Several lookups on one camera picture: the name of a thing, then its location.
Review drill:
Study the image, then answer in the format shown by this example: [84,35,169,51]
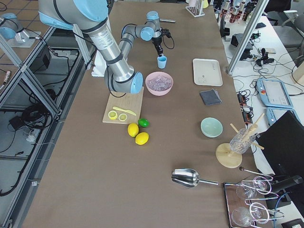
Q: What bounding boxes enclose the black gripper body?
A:
[152,28,171,48]

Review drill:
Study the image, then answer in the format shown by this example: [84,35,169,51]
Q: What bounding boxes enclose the light blue plastic cup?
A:
[157,56,167,69]

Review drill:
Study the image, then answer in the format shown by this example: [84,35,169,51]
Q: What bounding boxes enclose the clear ice cubes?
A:
[147,76,173,92]

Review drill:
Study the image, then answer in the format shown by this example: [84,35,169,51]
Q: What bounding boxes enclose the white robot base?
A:
[91,50,106,77]

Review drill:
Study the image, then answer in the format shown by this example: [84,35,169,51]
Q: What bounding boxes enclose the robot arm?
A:
[38,0,143,94]
[119,11,172,59]

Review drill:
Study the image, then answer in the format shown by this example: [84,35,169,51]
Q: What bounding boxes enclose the wooden cup stand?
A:
[216,113,265,168]

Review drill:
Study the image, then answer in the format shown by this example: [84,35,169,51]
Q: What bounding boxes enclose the steel ice scoop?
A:
[171,168,219,188]

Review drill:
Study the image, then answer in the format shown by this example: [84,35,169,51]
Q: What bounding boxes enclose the steel muddler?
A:
[159,19,176,23]

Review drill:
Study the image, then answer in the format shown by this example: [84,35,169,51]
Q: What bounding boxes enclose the pink bowl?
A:
[145,71,173,96]

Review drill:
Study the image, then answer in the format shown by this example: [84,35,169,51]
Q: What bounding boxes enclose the cream rabbit serving tray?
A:
[192,58,223,86]

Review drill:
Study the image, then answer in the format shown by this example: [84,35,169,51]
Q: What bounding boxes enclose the wooden cutting board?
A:
[102,86,144,124]

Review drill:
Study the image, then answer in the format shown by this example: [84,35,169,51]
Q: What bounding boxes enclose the grey folded cloth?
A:
[199,89,222,105]

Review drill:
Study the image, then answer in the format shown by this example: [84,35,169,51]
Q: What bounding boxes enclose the yellow plastic knife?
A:
[113,106,137,116]

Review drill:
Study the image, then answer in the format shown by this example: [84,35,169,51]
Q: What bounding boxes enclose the green lime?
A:
[138,118,150,128]

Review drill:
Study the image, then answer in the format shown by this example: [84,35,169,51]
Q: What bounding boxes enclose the lemon half lower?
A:
[118,113,128,122]

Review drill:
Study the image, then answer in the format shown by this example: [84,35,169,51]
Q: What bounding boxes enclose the lemon half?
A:
[118,113,128,122]
[108,110,118,120]

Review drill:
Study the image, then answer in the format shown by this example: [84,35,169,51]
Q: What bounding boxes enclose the lemon half upper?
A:
[108,110,118,120]

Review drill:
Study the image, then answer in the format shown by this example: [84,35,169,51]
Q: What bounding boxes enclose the yellow lemon near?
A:
[127,123,139,137]

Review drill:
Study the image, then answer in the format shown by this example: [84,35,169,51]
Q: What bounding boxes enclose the yellow lemon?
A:
[127,123,139,137]
[135,132,149,145]

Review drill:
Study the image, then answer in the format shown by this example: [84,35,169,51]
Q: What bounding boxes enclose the yellow lemon far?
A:
[135,132,149,145]

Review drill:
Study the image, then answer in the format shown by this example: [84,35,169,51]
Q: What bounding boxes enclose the green ceramic bowl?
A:
[200,117,223,138]

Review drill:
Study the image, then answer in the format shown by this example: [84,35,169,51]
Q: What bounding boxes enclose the blue teach pendant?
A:
[256,78,294,108]

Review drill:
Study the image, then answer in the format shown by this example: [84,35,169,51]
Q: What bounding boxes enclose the clear glass mug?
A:
[229,128,256,154]

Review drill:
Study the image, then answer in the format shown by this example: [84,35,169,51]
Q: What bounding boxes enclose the black monitor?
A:
[256,111,304,177]

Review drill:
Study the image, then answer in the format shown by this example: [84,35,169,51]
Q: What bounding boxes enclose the wine glass upper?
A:
[236,180,271,200]

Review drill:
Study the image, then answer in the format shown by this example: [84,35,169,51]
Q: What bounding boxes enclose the wine glass rack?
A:
[239,175,285,221]

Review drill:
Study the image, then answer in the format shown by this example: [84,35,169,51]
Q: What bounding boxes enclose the wine glass lower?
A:
[231,202,270,228]

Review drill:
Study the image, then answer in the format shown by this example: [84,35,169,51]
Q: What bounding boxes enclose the white wire cup rack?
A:
[185,0,205,18]

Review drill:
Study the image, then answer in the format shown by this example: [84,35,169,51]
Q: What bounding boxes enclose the aluminium frame post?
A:
[227,0,269,76]

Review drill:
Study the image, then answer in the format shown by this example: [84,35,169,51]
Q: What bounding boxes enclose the black tray frame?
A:
[223,182,273,228]

